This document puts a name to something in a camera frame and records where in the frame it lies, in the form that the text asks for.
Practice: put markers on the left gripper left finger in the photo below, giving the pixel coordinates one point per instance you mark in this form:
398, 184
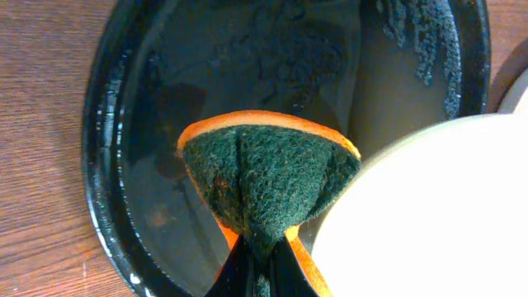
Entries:
238, 274

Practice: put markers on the round black tray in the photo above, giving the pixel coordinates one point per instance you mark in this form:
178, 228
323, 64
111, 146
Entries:
373, 70

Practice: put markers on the green and orange sponge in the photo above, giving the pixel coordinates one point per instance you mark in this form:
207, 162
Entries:
263, 174

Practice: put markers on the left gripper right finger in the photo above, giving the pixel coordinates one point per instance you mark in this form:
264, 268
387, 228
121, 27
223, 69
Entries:
286, 276

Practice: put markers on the white plate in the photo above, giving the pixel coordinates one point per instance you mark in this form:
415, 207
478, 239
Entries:
441, 213

